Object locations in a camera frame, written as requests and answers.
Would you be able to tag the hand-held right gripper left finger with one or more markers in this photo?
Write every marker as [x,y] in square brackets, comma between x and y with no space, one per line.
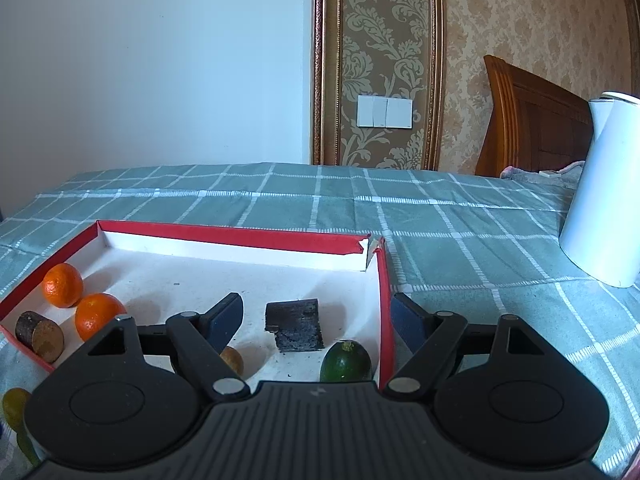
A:
[225,322]

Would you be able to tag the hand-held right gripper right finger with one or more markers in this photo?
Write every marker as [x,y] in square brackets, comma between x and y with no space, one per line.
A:
[406,321]

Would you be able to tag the small brown fruit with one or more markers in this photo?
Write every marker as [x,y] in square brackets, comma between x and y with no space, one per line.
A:
[234,360]

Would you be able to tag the red cardboard box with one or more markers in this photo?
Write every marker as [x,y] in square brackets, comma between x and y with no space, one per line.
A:
[200,280]

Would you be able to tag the cut green fruit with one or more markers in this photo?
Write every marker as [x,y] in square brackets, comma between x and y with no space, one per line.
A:
[345,362]

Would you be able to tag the orange tangerine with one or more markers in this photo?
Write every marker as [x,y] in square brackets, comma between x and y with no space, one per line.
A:
[95,317]
[62,285]

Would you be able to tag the green checked tablecloth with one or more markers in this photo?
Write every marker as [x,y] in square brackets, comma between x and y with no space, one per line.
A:
[475,250]

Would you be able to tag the round dark sugarcane piece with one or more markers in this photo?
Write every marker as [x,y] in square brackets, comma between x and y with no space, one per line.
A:
[42,340]

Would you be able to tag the pink blanket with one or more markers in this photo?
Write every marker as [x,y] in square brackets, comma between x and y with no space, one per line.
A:
[530,177]

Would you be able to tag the white electric kettle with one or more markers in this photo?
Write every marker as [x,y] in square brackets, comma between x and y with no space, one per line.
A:
[602,210]

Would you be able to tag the yellow green fruit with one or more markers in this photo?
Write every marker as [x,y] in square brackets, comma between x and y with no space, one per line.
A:
[14,404]

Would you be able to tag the wooden headboard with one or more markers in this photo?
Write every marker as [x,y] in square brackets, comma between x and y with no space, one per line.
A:
[535,130]

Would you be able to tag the pink cloth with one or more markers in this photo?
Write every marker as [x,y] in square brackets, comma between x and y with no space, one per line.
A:
[631,467]

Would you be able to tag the white wall switch panel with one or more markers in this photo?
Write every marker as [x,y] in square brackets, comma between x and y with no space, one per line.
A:
[385,112]

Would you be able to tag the gold wall moulding frame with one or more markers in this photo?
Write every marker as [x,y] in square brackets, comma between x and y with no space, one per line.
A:
[320,60]

